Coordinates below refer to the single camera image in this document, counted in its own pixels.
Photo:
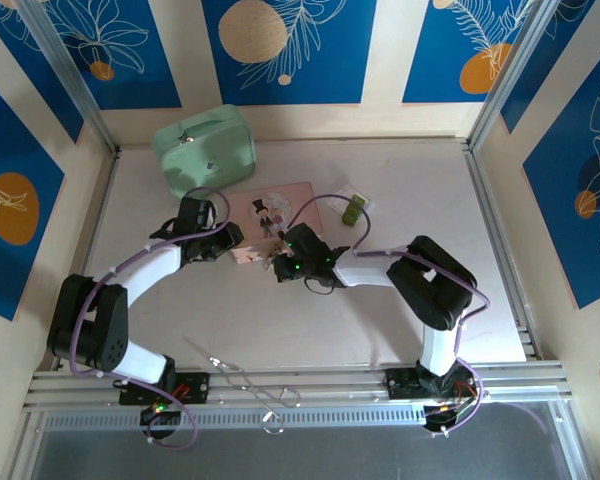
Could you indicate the mint green zipper pouch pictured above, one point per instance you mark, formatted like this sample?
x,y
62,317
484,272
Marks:
x,y
205,150

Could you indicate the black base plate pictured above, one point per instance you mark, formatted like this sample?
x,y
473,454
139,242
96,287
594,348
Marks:
x,y
400,384
195,387

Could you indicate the small green block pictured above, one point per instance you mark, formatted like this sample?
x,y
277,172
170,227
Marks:
x,y
353,211

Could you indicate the aluminium side rail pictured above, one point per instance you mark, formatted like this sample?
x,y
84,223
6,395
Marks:
x,y
500,250
92,240

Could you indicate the pink tin box with couple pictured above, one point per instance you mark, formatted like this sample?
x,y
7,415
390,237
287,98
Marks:
x,y
280,210

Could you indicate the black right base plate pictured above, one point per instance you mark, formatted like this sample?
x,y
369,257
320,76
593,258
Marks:
x,y
400,384

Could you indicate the aluminium frame post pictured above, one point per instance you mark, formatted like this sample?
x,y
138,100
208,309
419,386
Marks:
x,y
75,85
505,80

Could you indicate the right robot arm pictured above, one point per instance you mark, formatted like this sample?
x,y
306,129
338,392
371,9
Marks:
x,y
365,272

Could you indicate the metal forceps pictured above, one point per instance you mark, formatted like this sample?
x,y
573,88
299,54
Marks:
x,y
240,372

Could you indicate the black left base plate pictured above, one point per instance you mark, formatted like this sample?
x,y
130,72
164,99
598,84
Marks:
x,y
195,387

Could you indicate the aluminium front frame rail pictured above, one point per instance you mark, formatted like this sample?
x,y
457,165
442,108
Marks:
x,y
305,385

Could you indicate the small silver key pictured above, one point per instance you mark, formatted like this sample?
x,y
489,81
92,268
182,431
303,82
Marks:
x,y
268,265

